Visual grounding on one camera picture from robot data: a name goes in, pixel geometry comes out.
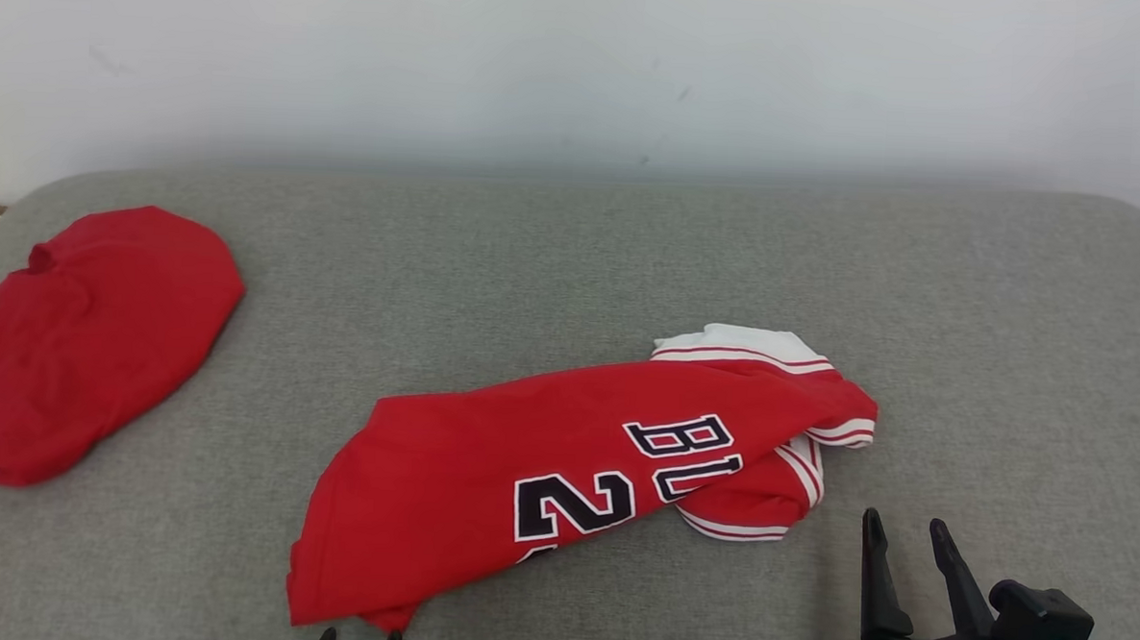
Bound red shorts with white stripe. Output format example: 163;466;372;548
0;199;249;497

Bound red printed basketball jersey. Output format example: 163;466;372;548
285;306;883;640

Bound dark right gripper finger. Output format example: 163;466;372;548
925;519;1002;640
857;507;921;640

